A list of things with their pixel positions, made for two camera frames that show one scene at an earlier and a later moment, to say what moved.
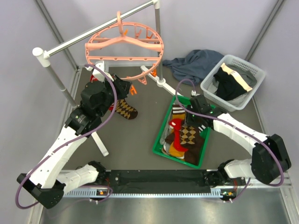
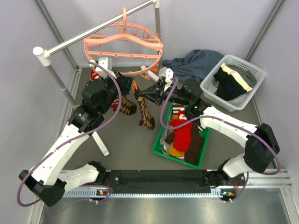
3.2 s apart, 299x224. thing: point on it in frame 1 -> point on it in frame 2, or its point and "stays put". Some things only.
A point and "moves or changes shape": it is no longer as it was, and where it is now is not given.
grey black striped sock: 201,128 stays put
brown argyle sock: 123,108 moves or changes shape
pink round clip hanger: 130,51 stays put
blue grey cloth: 197,64 stays put
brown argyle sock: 188,134 -> 147,120
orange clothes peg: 133,90 moves or changes shape
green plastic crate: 178,100 stays put
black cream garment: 231,85 stays put
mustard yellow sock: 175,152 stays put
